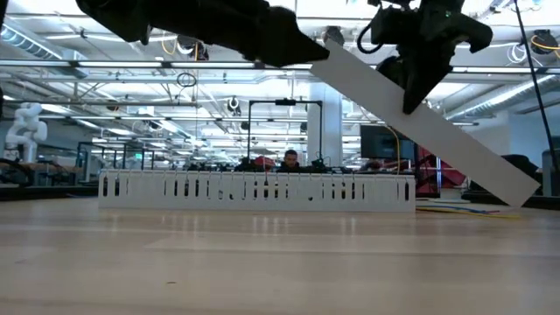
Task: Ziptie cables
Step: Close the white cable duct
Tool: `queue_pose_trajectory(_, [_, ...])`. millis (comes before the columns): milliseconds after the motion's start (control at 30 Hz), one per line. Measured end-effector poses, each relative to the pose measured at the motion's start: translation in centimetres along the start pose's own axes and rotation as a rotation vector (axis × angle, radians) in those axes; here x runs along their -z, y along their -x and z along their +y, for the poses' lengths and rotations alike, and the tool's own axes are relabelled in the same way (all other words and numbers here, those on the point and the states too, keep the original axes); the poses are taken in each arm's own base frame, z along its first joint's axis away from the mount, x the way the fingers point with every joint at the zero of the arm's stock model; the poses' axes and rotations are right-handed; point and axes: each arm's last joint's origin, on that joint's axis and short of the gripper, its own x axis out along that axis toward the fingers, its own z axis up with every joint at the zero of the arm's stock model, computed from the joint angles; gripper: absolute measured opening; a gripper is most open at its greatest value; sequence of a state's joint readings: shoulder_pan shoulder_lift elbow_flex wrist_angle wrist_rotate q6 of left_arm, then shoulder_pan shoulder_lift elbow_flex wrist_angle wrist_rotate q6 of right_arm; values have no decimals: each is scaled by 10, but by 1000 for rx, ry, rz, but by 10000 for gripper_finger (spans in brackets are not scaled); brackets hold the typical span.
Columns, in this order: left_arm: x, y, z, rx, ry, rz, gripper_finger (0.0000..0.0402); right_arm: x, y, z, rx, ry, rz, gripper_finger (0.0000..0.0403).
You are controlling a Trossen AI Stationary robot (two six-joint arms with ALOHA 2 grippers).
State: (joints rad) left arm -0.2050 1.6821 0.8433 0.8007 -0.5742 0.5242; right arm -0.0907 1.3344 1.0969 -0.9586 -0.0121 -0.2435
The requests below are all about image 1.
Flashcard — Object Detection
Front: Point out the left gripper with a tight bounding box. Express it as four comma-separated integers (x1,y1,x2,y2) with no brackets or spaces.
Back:
73,0,332,69

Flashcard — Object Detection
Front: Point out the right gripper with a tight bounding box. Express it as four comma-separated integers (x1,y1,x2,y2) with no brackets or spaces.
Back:
369,0,495,116

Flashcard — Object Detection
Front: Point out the white duct cover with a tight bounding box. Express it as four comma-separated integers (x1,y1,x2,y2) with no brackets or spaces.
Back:
309,39,543,208

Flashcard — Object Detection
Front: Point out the multicolour wire harness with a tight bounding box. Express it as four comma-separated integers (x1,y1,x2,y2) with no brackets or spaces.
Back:
415,203,522,220

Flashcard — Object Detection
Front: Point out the white slotted cable duct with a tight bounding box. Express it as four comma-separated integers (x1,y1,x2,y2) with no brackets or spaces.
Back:
98,169,417,214

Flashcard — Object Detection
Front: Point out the black monitor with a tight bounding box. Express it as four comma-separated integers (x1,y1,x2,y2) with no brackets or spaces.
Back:
360,124,417,161

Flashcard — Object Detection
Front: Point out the red storage bin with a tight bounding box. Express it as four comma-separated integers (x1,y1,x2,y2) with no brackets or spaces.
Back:
439,168,467,187
417,146,443,167

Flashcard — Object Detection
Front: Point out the white building column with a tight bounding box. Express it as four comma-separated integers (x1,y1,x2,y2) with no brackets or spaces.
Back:
307,81,344,170

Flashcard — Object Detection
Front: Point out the metal shelf rack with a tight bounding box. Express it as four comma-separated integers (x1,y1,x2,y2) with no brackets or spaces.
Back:
432,143,443,199

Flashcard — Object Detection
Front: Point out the person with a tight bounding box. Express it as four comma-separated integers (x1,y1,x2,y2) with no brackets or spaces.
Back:
275,149,304,174

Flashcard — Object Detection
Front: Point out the red bag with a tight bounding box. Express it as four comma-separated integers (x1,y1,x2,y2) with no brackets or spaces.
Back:
253,155,277,172

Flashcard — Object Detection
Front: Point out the black chair backrest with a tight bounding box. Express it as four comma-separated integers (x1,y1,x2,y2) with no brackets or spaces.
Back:
502,154,540,180

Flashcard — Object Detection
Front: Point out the grey cabinet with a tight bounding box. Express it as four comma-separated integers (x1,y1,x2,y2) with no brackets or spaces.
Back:
542,148,560,197

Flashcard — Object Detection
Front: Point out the black ceiling cable reel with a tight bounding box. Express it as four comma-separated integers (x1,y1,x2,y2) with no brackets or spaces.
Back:
176,37,210,61
321,24,347,47
226,94,242,117
527,29,560,56

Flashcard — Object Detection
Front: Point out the yellow hanging cable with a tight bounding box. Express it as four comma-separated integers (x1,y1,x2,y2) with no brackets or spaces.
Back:
384,125,402,176

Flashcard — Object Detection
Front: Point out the black background gantry frame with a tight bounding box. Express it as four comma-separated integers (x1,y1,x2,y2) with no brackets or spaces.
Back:
247,98,324,174

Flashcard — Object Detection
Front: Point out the thick black hanging cable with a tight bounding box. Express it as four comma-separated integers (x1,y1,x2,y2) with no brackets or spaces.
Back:
514,0,560,174

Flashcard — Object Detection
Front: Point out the black aluminium table frame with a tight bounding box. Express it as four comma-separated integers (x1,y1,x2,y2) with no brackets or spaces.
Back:
0,183,560,210

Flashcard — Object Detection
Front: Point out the black hose loop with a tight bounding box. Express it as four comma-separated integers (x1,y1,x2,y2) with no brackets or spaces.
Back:
0,157,32,187

